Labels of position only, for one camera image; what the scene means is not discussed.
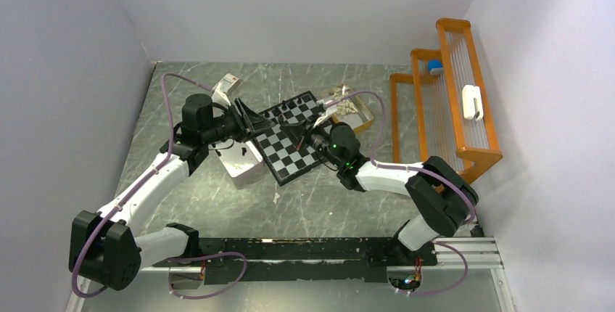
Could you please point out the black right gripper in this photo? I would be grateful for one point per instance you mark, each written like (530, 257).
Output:
(296, 133)

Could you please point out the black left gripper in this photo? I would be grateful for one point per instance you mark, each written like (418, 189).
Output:
(249, 120)

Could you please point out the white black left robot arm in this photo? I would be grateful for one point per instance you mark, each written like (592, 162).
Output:
(103, 244)

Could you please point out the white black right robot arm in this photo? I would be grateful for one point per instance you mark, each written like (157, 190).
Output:
(445, 201)

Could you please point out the white chess pieces pile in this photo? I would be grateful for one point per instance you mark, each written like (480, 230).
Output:
(345, 106)

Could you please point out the pink metal tin box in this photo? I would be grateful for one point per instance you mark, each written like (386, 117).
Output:
(242, 161)

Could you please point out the white red card box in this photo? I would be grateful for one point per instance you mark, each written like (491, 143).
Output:
(224, 88)

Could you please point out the yellow tray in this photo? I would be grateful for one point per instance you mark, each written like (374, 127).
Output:
(358, 122)

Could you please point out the orange wooden rack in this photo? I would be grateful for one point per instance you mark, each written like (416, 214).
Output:
(470, 147)

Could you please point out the blue round object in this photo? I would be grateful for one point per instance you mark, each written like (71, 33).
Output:
(435, 67)

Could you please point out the white plastic clip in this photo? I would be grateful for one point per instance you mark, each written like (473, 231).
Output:
(472, 103)

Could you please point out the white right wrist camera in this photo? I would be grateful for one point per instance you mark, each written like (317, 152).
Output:
(328, 109)

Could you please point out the black mounting rail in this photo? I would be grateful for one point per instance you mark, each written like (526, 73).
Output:
(275, 260)

